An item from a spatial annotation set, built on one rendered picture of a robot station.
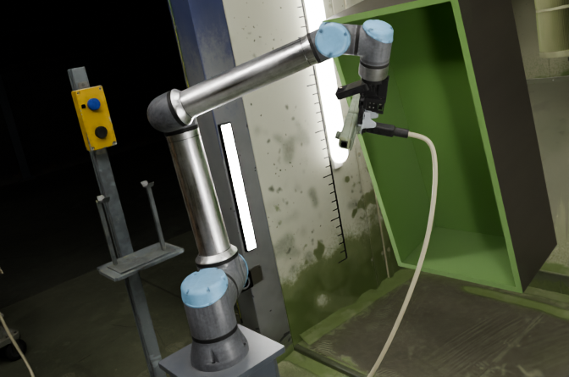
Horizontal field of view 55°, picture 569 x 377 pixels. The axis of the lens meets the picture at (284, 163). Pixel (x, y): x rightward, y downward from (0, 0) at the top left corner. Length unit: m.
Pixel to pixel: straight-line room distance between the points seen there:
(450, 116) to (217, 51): 1.08
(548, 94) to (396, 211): 1.32
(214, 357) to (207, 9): 1.49
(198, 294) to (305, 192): 1.28
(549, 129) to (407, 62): 1.19
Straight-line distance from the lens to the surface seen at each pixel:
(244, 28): 2.65
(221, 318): 1.76
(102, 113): 2.43
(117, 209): 2.54
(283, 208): 2.78
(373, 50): 1.65
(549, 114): 3.46
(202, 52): 2.50
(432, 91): 2.51
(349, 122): 1.81
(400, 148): 2.62
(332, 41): 1.50
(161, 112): 1.64
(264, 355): 1.82
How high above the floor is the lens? 1.58
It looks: 12 degrees down
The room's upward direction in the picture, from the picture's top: 11 degrees counter-clockwise
